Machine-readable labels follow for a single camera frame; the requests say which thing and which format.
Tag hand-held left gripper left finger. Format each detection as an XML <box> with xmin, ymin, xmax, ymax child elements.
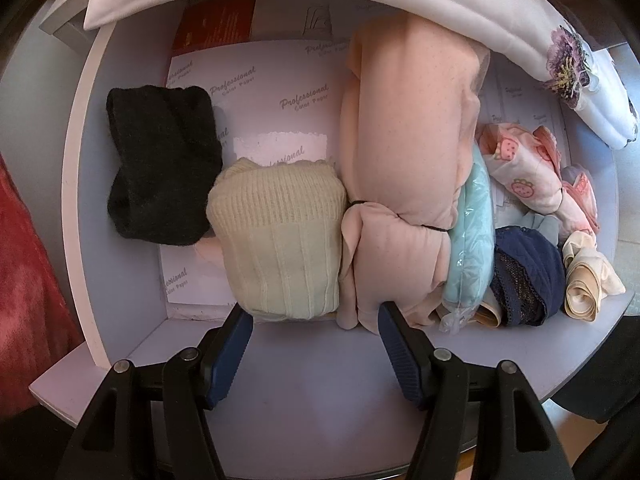
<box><xmin>60</xmin><ymin>305</ymin><xmax>256</xmax><ymax>480</ymax></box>

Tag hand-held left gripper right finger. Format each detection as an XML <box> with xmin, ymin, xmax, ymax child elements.
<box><xmin>377</xmin><ymin>302</ymin><xmax>573</xmax><ymax>480</ymax></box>

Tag lilac white drawer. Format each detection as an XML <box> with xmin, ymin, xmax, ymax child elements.
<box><xmin>29</xmin><ymin>0</ymin><xmax>640</xmax><ymax>471</ymax></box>

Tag cream knit sock roll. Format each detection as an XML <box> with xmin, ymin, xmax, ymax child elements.
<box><xmin>206</xmin><ymin>157</ymin><xmax>348</xmax><ymax>321</ymax></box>

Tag grey cloth bundle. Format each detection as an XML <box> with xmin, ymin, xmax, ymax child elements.
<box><xmin>520</xmin><ymin>212</ymin><xmax>561</xmax><ymax>241</ymax></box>

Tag beige garment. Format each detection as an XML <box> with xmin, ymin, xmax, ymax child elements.
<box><xmin>562</xmin><ymin>230</ymin><xmax>627</xmax><ymax>321</ymax></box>

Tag pink tights bundle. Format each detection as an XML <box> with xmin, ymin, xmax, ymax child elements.
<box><xmin>337</xmin><ymin>12</ymin><xmax>493</xmax><ymax>333</ymax></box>

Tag light blue packaged garment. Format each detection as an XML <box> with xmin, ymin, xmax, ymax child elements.
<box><xmin>440</xmin><ymin>152</ymin><xmax>496</xmax><ymax>333</ymax></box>

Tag navy lace underwear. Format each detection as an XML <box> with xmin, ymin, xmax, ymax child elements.
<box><xmin>487</xmin><ymin>226</ymin><xmax>568</xmax><ymax>328</ymax></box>

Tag black knit sock roll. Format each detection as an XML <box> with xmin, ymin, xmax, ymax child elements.
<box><xmin>106</xmin><ymin>85</ymin><xmax>224</xmax><ymax>247</ymax></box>

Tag red blanket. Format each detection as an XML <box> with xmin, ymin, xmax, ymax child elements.
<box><xmin>0</xmin><ymin>155</ymin><xmax>96</xmax><ymax>396</ymax></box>

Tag dark cloth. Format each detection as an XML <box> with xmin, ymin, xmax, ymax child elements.
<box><xmin>550</xmin><ymin>305</ymin><xmax>640</xmax><ymax>480</ymax></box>

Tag strawberry print cloth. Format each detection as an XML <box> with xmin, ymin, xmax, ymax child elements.
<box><xmin>475</xmin><ymin>122</ymin><xmax>600</xmax><ymax>233</ymax></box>

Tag glossy printed paper sheets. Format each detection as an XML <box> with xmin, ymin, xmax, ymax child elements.
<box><xmin>160</xmin><ymin>0</ymin><xmax>571</xmax><ymax>311</ymax></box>

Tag red booklet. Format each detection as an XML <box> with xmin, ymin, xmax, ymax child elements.
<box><xmin>171</xmin><ymin>0</ymin><xmax>258</xmax><ymax>56</ymax></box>

